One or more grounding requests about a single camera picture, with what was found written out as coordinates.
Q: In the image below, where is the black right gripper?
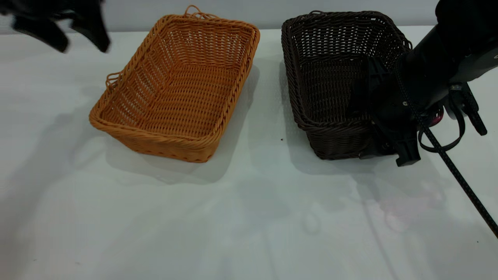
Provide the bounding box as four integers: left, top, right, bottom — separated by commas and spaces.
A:
347, 56, 423, 168

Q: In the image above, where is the black braided cable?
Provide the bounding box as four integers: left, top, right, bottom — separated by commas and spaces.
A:
396, 64, 498, 238

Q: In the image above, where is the dark brown wicker basket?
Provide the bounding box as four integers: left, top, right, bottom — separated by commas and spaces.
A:
281, 10, 413, 161

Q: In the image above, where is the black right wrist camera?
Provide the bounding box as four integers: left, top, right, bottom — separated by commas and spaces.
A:
444, 82, 488, 137

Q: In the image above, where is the light brown wicker basket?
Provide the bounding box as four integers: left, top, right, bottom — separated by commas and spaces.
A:
89, 5, 261, 163

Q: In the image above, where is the thin black looped cable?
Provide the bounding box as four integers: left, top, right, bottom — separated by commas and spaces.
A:
418, 87, 466, 153

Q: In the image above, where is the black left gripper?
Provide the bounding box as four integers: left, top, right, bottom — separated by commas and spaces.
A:
0, 0, 112, 53

